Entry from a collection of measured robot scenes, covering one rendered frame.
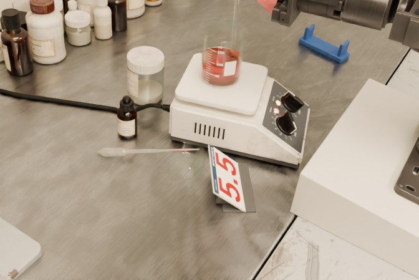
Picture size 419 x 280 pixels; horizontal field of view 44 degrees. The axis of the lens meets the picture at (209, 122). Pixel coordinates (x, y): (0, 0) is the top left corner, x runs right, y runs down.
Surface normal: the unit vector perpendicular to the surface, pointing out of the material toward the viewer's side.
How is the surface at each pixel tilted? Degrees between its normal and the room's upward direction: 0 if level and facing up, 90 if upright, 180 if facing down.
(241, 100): 0
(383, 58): 0
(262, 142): 90
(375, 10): 76
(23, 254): 0
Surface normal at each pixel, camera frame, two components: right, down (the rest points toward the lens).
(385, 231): -0.54, 0.50
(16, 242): 0.08, -0.76
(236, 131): -0.24, 0.61
